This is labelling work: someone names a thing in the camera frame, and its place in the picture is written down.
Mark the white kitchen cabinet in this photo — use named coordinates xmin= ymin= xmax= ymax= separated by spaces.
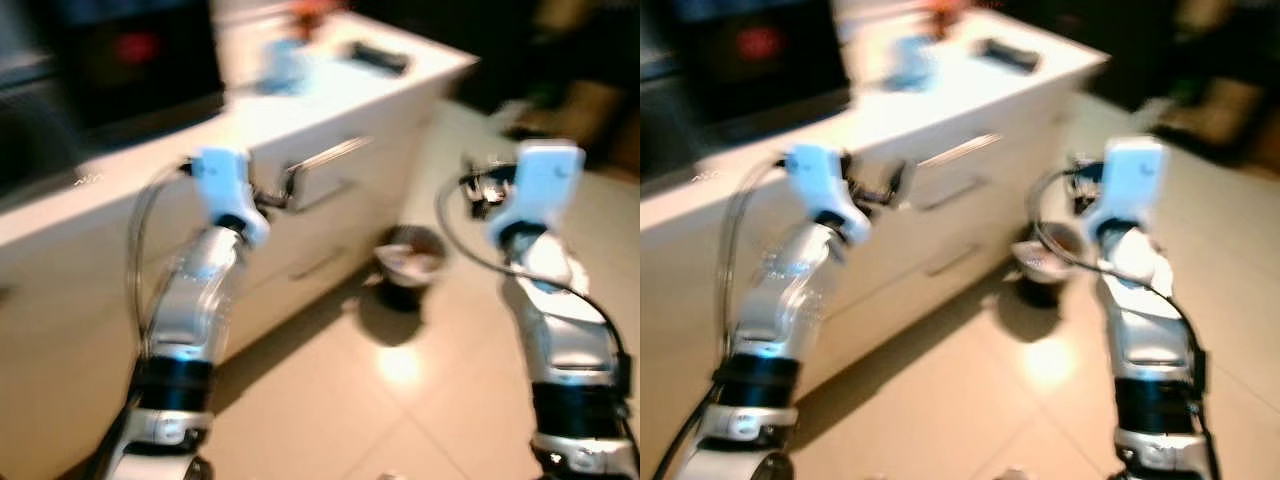
xmin=640 ymin=5 xmax=1111 ymax=441
xmin=0 ymin=10 xmax=479 ymax=451

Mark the pale blue cup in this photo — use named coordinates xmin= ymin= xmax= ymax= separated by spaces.
xmin=890 ymin=35 xmax=941 ymax=93
xmin=262 ymin=38 xmax=313 ymax=97

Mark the small black waste bin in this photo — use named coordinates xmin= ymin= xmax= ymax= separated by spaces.
xmin=372 ymin=224 xmax=448 ymax=314
xmin=1010 ymin=220 xmax=1086 ymax=309

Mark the brown cardboard box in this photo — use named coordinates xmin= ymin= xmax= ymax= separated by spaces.
xmin=1160 ymin=75 xmax=1266 ymax=166

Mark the flat black object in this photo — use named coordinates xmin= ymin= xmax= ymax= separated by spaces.
xmin=975 ymin=38 xmax=1041 ymax=73
xmin=348 ymin=40 xmax=411 ymax=77

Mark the black appliance with red light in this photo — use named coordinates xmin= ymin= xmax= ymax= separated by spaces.
xmin=45 ymin=0 xmax=227 ymax=136
xmin=665 ymin=0 xmax=853 ymax=126

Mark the small orange object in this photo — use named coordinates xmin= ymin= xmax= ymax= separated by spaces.
xmin=292 ymin=0 xmax=336 ymax=39
xmin=925 ymin=0 xmax=966 ymax=36

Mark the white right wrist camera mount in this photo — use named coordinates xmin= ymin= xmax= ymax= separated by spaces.
xmin=485 ymin=140 xmax=586 ymax=251
xmin=1080 ymin=137 xmax=1169 ymax=241

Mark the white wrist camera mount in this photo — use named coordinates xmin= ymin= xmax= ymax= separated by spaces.
xmin=785 ymin=143 xmax=861 ymax=246
xmin=1080 ymin=137 xmax=1169 ymax=241
xmin=190 ymin=146 xmax=271 ymax=246
xmin=485 ymin=140 xmax=586 ymax=251

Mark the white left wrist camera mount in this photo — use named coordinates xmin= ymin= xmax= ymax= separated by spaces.
xmin=190 ymin=146 xmax=271 ymax=246
xmin=785 ymin=143 xmax=861 ymax=246

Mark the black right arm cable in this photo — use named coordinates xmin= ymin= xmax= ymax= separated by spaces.
xmin=1030 ymin=165 xmax=1216 ymax=421
xmin=435 ymin=172 xmax=631 ymax=401

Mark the silver bar drawer handle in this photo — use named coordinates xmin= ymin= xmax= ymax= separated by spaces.
xmin=283 ymin=135 xmax=373 ymax=211
xmin=905 ymin=132 xmax=1006 ymax=206

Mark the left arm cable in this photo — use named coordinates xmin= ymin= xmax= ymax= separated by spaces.
xmin=127 ymin=158 xmax=201 ymax=351
xmin=718 ymin=158 xmax=791 ymax=351

